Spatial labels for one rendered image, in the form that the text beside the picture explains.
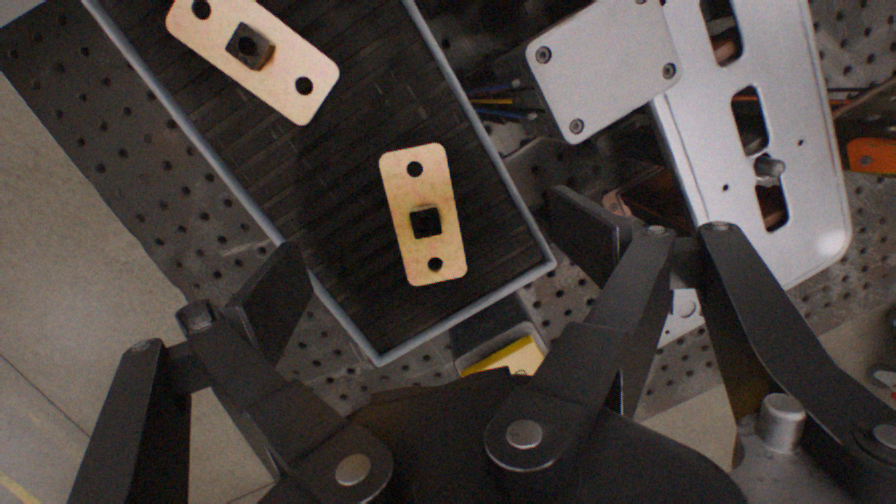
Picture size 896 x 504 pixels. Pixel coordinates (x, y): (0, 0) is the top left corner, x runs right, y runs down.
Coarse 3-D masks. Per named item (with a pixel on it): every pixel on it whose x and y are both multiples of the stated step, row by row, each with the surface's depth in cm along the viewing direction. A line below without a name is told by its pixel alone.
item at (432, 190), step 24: (432, 144) 22; (384, 168) 23; (432, 168) 23; (408, 192) 23; (432, 192) 23; (408, 216) 24; (432, 216) 23; (456, 216) 24; (408, 240) 24; (432, 240) 24; (456, 240) 25; (408, 264) 25; (456, 264) 25
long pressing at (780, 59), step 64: (768, 0) 36; (704, 64) 38; (768, 64) 38; (704, 128) 40; (768, 128) 40; (832, 128) 41; (704, 192) 42; (832, 192) 44; (768, 256) 46; (832, 256) 47
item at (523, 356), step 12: (528, 336) 29; (504, 348) 29; (516, 348) 28; (528, 348) 28; (492, 360) 29; (504, 360) 28; (516, 360) 28; (528, 360) 29; (540, 360) 29; (468, 372) 29; (516, 372) 29; (528, 372) 29
